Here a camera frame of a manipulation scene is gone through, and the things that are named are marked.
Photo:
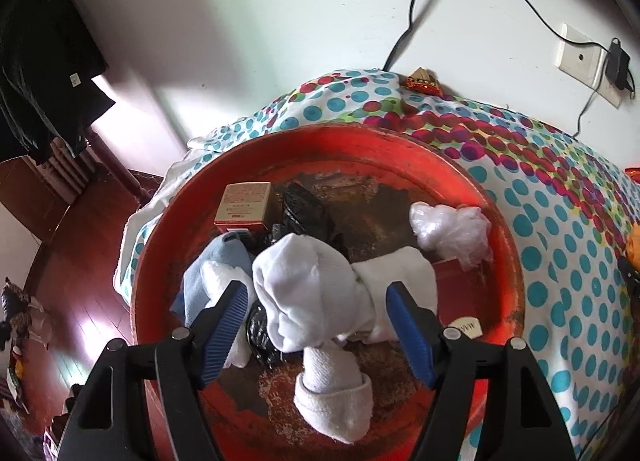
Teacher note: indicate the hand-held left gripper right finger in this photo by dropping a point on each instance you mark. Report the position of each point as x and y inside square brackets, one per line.
[412, 336]

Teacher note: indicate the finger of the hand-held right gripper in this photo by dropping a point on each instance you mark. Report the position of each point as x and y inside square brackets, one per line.
[631, 273]

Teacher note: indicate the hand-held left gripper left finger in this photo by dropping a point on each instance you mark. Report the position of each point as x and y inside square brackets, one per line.
[227, 336]

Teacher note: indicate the long red box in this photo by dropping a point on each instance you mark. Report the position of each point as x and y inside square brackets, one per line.
[460, 291]

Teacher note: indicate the light blue sock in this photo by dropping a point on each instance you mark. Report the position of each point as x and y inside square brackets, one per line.
[225, 251]

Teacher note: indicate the clear plastic bag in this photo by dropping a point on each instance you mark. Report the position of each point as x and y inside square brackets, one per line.
[450, 231]

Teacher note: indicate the small red box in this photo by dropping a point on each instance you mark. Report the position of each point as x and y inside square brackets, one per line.
[242, 206]

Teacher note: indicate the black plastic bag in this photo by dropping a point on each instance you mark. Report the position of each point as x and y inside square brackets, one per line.
[305, 213]

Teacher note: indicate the round red tray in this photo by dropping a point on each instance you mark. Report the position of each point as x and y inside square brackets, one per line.
[350, 151]

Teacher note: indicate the orange toy figure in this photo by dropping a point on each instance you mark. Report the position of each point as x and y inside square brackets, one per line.
[635, 248]

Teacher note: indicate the polka dot blanket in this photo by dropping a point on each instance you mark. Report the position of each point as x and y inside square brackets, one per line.
[550, 166]

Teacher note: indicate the spotted patterned object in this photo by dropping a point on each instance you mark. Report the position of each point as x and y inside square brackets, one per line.
[22, 311]

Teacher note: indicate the black power adapter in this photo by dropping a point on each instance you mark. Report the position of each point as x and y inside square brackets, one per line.
[617, 63]

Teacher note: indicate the brown radiator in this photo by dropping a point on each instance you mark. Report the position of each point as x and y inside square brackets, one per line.
[67, 171]

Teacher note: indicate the wooden door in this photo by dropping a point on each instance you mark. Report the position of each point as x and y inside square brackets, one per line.
[30, 201]

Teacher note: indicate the small red patterned packet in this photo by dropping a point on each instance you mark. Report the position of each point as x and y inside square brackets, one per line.
[422, 82]

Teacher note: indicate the black hanging jacket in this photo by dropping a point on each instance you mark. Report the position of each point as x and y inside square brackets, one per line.
[40, 66]

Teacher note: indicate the white wall socket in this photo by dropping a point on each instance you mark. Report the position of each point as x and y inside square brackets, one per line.
[611, 93]

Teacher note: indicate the dark wooden post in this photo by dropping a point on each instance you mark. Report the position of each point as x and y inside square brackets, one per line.
[117, 168]

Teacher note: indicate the white wall jack plate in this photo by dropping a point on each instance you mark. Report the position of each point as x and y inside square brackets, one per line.
[580, 56]

